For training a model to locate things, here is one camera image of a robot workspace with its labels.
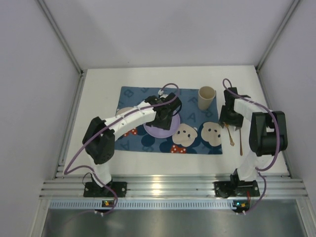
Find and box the purple plastic plate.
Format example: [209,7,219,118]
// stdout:
[143,114,181,139]

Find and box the gold ornate spoon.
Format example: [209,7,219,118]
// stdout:
[222,122,235,147]

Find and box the copper fork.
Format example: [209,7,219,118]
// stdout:
[239,128,243,156]

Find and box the beige cup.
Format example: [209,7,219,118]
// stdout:
[198,86,216,111]

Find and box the blue cartoon mouse placemat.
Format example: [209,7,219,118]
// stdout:
[115,89,222,155]

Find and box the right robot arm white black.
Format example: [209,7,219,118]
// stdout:
[219,87,288,187]

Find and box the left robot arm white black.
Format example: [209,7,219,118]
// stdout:
[82,93,182,187]

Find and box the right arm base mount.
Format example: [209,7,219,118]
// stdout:
[214,171,260,198]

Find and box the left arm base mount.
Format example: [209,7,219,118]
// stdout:
[83,178,127,198]

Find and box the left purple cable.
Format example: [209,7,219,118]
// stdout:
[63,82,180,215]

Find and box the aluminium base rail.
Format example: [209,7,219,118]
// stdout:
[39,175,308,199]

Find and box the perforated cable duct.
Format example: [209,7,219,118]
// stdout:
[49,199,250,210]

